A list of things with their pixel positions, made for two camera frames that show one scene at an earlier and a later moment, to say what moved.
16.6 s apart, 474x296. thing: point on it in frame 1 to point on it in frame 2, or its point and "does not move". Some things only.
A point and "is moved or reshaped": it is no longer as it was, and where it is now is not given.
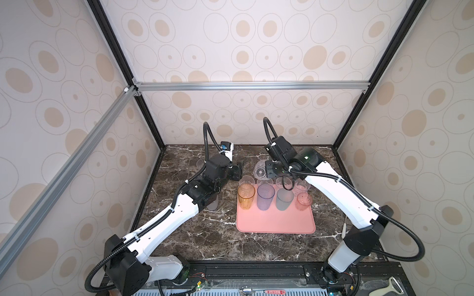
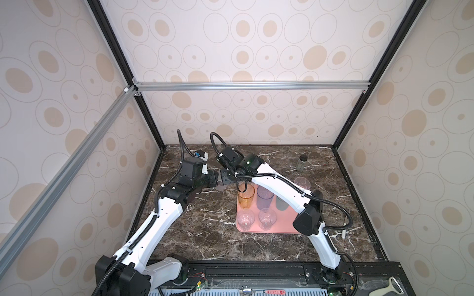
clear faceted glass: [302, 186] does not move
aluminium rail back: [257, 86] does not move
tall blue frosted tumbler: [265, 193] does not move
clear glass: [260, 171] is moved or reshaped
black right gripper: [268, 164] to [223, 179]
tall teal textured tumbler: [284, 198] does not move
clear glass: [200, 163] is moved or reshaped
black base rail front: [282, 274] does not move
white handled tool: [394, 286] does not move
